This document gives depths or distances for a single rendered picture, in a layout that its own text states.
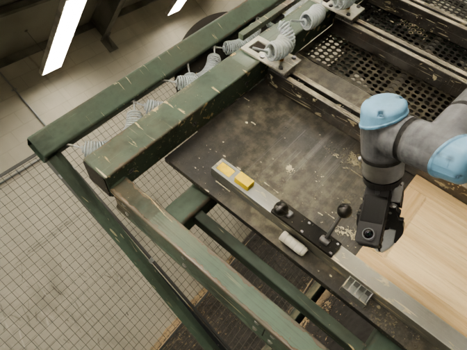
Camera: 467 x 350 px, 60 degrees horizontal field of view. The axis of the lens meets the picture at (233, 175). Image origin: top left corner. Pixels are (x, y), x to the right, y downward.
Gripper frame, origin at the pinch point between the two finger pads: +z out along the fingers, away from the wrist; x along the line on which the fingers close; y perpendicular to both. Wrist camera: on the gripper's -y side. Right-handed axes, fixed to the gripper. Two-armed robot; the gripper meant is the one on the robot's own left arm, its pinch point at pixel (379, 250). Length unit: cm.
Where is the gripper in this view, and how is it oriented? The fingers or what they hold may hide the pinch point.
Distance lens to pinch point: 93.2
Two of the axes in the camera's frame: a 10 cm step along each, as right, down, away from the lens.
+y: 4.1, -6.5, 6.5
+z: 2.2, 7.6, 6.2
